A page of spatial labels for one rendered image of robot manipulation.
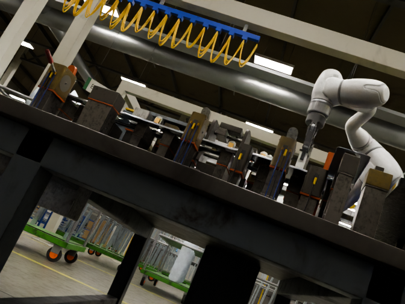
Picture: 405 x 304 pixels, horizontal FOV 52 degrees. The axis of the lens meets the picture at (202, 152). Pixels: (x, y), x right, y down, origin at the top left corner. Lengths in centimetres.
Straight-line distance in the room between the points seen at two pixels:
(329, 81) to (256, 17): 333
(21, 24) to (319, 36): 341
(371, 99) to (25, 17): 450
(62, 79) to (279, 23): 349
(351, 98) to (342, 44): 328
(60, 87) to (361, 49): 374
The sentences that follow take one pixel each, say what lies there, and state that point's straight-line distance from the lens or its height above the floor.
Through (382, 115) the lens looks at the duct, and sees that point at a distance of 990.
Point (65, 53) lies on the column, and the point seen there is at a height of 368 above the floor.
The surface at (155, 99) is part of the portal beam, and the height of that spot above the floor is 333.
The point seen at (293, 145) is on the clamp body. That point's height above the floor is 102.
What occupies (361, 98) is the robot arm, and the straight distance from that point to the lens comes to 170.
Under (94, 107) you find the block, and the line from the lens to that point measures 175.
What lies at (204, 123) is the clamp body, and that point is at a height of 102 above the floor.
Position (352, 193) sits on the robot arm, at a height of 114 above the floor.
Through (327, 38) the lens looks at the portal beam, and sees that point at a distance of 497.
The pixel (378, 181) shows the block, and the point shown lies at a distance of 156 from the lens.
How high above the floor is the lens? 49
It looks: 16 degrees up
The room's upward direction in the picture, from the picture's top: 23 degrees clockwise
